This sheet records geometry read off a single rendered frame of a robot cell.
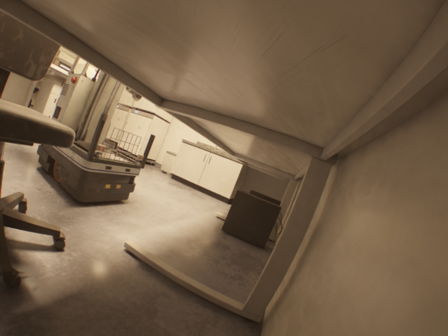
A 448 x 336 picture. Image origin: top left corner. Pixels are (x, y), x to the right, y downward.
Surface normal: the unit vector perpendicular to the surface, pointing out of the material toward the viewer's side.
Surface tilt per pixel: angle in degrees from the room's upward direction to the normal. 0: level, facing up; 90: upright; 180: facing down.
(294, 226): 90
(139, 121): 90
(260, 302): 90
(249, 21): 180
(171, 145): 90
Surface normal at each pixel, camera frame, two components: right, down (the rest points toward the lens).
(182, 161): -0.27, -0.11
